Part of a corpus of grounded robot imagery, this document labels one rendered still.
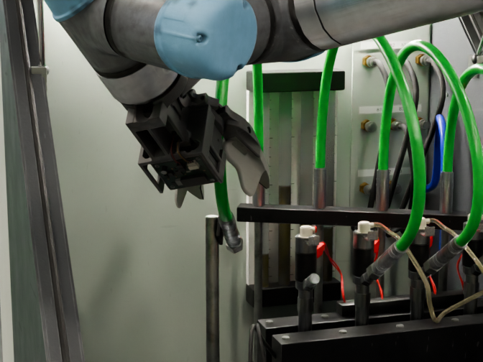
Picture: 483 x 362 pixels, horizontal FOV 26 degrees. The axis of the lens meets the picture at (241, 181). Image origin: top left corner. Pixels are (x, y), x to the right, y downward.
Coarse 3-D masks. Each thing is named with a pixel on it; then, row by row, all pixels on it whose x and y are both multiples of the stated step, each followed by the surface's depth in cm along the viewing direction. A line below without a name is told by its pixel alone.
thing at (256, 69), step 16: (256, 64) 146; (224, 80) 114; (256, 80) 147; (224, 96) 113; (256, 96) 148; (256, 112) 149; (256, 128) 149; (224, 176) 114; (224, 192) 115; (224, 208) 117
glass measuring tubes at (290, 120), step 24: (264, 72) 154; (288, 72) 154; (312, 72) 155; (336, 72) 157; (264, 96) 155; (288, 96) 156; (312, 96) 157; (336, 96) 160; (264, 120) 155; (288, 120) 156; (312, 120) 158; (336, 120) 161; (264, 144) 156; (288, 144) 157; (312, 144) 158; (336, 144) 162; (288, 168) 158; (312, 168) 159; (264, 192) 157; (288, 192) 159; (312, 192) 160; (264, 240) 159; (288, 240) 160; (264, 264) 160; (288, 264) 161; (264, 288) 160; (288, 288) 161; (336, 288) 163
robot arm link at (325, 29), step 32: (288, 0) 91; (320, 0) 89; (352, 0) 87; (384, 0) 85; (416, 0) 83; (448, 0) 82; (480, 0) 81; (288, 32) 92; (320, 32) 90; (352, 32) 89; (384, 32) 88
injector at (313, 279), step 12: (300, 240) 133; (300, 252) 133; (312, 252) 133; (300, 264) 133; (312, 264) 133; (300, 276) 134; (312, 276) 132; (300, 288) 134; (312, 288) 133; (300, 300) 135; (312, 300) 135; (300, 312) 135; (300, 324) 135
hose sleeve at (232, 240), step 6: (222, 222) 119; (228, 222) 119; (234, 222) 120; (222, 228) 121; (228, 228) 121; (234, 228) 122; (228, 234) 122; (234, 234) 123; (228, 240) 124; (234, 240) 124; (240, 240) 126; (234, 246) 126
